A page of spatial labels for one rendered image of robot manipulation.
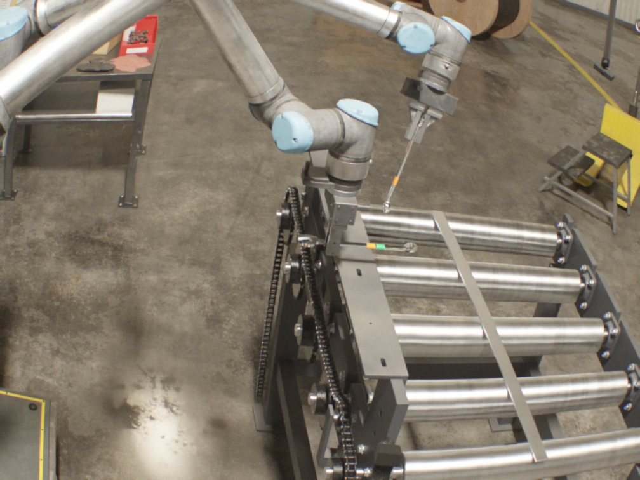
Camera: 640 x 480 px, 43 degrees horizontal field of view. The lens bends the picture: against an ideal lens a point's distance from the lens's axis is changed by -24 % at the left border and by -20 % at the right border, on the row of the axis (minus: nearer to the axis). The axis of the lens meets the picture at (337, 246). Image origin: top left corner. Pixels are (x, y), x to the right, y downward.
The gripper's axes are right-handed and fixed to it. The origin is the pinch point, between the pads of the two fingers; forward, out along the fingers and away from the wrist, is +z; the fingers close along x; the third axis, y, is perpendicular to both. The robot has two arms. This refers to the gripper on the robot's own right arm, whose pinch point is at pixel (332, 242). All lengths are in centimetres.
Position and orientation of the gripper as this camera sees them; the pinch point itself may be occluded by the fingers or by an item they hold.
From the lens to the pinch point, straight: 225.8
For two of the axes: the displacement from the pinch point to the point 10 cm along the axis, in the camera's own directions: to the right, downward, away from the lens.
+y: 9.8, 0.8, 2.0
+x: -1.3, -5.1, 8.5
